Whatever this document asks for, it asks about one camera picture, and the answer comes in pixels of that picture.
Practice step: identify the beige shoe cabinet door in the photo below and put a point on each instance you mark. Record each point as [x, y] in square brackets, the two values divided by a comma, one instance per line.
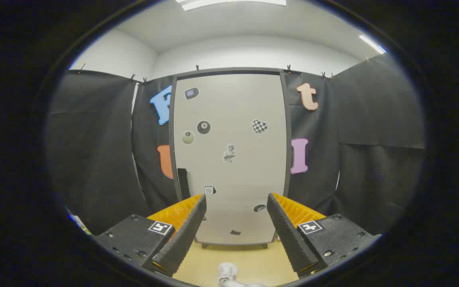
[233, 111]

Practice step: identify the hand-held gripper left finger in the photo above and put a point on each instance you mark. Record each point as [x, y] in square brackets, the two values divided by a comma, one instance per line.
[187, 229]

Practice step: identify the white side table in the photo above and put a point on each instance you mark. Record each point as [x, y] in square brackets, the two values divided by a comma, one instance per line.
[79, 222]

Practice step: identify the grey shoe cabinet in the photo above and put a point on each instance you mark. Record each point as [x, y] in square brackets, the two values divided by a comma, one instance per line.
[229, 70]

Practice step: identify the white canvas shoe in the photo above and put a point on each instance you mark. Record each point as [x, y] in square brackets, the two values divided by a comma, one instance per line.
[228, 272]

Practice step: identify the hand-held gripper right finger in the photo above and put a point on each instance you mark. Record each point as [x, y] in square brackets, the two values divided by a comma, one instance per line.
[287, 231]

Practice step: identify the small ceiling light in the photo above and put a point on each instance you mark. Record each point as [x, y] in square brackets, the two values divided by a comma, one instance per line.
[373, 44]

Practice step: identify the black backdrop cloth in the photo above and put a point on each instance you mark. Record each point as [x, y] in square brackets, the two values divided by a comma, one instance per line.
[94, 139]

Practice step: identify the row of black cloth clips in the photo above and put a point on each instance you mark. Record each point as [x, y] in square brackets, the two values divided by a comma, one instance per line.
[289, 68]

